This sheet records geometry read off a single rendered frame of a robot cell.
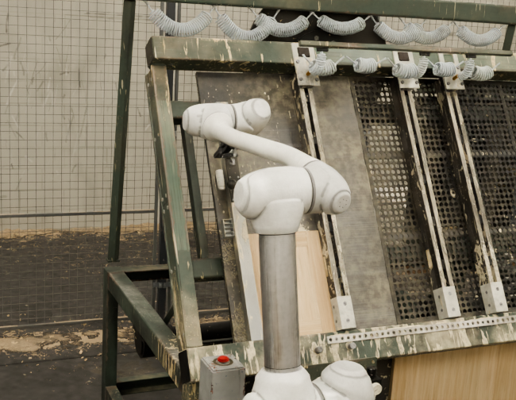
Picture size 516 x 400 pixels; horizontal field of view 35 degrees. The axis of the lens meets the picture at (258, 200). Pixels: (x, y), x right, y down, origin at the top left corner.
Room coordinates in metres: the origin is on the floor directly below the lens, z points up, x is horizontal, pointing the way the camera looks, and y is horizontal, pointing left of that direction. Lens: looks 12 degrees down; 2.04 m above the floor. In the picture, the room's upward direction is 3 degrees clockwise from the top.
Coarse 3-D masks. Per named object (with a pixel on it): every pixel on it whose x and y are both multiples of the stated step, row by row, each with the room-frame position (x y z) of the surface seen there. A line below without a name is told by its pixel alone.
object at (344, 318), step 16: (320, 48) 3.27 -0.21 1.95; (304, 64) 3.37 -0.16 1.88; (320, 64) 3.26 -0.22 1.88; (304, 80) 3.33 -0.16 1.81; (304, 96) 3.34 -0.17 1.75; (304, 112) 3.30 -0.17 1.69; (304, 128) 3.28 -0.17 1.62; (304, 144) 3.27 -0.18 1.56; (320, 144) 3.25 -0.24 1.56; (320, 224) 3.10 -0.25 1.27; (336, 224) 3.10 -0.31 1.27; (320, 240) 3.09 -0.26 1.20; (336, 240) 3.06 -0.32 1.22; (336, 256) 3.05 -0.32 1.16; (336, 272) 2.99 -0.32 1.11; (336, 288) 2.96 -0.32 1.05; (336, 304) 2.94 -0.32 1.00; (336, 320) 2.93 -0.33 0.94; (352, 320) 2.92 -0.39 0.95
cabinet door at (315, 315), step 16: (256, 240) 2.99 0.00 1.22; (304, 240) 3.07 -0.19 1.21; (256, 256) 2.96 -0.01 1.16; (304, 256) 3.04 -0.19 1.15; (320, 256) 3.06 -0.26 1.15; (256, 272) 2.93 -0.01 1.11; (304, 272) 3.00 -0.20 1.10; (320, 272) 3.03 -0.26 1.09; (256, 288) 2.89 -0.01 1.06; (304, 288) 2.97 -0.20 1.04; (320, 288) 2.99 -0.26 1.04; (304, 304) 2.94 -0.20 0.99; (320, 304) 2.96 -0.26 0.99; (304, 320) 2.90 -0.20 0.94; (320, 320) 2.93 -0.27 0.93
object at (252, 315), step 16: (224, 160) 3.09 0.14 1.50; (224, 176) 3.09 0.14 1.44; (240, 224) 2.98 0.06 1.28; (240, 240) 2.94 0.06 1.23; (240, 256) 2.91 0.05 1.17; (240, 272) 2.89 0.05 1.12; (240, 288) 2.89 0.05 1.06; (256, 304) 2.84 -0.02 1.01; (256, 320) 2.81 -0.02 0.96; (256, 336) 2.78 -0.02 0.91
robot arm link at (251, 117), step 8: (232, 104) 2.68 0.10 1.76; (240, 104) 2.68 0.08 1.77; (248, 104) 2.64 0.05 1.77; (256, 104) 2.64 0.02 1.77; (264, 104) 2.65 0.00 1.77; (240, 112) 2.65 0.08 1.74; (248, 112) 2.63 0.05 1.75; (256, 112) 2.63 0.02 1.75; (264, 112) 2.64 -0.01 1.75; (240, 120) 2.64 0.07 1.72; (248, 120) 2.64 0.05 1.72; (256, 120) 2.63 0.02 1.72; (264, 120) 2.64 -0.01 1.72; (240, 128) 2.65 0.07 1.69; (248, 128) 2.65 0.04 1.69; (256, 128) 2.66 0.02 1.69
